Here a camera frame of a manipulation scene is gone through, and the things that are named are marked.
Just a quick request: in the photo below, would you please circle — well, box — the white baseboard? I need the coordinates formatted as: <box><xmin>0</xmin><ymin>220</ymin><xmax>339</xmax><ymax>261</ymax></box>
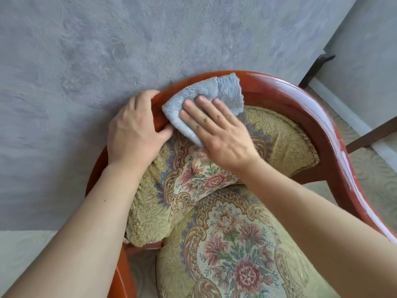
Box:
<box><xmin>308</xmin><ymin>77</ymin><xmax>397</xmax><ymax>173</ymax></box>

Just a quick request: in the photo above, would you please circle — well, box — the person's right forearm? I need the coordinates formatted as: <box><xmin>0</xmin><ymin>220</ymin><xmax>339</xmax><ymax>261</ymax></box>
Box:
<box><xmin>237</xmin><ymin>156</ymin><xmax>397</xmax><ymax>298</ymax></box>

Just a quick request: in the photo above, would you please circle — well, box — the person's right hand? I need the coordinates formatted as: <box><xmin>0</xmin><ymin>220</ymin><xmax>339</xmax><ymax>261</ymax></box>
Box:
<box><xmin>179</xmin><ymin>95</ymin><xmax>262</xmax><ymax>177</ymax></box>

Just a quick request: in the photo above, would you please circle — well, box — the person's left hand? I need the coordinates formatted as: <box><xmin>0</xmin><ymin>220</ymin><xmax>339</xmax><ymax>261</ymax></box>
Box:
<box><xmin>107</xmin><ymin>89</ymin><xmax>174</xmax><ymax>170</ymax></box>

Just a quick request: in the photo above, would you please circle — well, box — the dark wooden furniture leg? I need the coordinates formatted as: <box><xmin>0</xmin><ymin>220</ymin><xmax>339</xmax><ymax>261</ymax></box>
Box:
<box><xmin>298</xmin><ymin>53</ymin><xmax>336</xmax><ymax>90</ymax></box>

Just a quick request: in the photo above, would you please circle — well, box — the person's left forearm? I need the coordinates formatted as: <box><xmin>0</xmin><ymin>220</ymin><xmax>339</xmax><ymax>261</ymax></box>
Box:
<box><xmin>0</xmin><ymin>163</ymin><xmax>150</xmax><ymax>298</ymax></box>

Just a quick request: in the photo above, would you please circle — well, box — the red wooden floral upholstered armchair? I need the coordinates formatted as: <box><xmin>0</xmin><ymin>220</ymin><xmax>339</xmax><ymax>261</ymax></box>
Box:
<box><xmin>85</xmin><ymin>70</ymin><xmax>397</xmax><ymax>298</ymax></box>

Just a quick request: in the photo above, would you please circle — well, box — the grey microfibre cleaning cloth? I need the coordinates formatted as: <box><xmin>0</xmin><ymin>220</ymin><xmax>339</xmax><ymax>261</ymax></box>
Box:
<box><xmin>162</xmin><ymin>73</ymin><xmax>245</xmax><ymax>148</ymax></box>

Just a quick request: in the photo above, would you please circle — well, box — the brown wooden furniture rail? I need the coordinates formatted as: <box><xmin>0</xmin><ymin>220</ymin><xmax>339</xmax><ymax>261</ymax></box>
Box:
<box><xmin>345</xmin><ymin>116</ymin><xmax>397</xmax><ymax>154</ymax></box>

